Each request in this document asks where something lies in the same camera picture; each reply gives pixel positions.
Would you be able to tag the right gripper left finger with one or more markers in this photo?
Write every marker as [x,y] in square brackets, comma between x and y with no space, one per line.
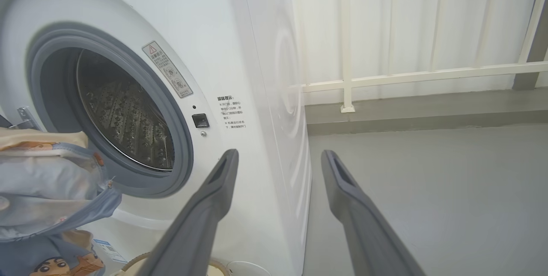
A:
[201,216]

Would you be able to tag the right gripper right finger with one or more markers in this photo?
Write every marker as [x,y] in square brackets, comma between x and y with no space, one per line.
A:
[364,224]

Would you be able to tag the blue cartoon garment cream lining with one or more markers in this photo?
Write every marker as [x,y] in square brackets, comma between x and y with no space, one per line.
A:
[47,190]

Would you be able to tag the blue cartoon print garment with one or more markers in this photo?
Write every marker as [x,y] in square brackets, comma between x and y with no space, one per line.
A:
[47,261]

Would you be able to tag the grey rubber door seal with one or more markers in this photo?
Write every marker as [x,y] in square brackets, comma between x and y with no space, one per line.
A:
[182,147]

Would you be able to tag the black door latch socket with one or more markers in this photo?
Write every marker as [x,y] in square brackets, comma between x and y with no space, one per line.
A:
[200,120]

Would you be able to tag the perforated steel washer drum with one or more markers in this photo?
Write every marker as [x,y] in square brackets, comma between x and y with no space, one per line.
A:
[124,117]

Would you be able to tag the white front-load washing machine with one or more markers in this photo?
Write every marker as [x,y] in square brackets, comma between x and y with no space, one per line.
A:
[239,32]

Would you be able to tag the metal door hinge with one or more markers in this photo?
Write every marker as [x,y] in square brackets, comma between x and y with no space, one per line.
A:
[25,117]

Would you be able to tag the cream laundry basket brown rim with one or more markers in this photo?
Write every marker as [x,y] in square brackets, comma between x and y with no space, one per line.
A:
[218,266]

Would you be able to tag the blue energy label sticker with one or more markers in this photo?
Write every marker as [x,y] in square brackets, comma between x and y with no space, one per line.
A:
[110,251]

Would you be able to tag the grey warning sticker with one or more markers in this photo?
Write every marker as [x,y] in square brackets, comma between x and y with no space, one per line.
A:
[168,69]

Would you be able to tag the white metal railing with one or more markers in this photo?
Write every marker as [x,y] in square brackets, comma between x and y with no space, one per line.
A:
[428,75]

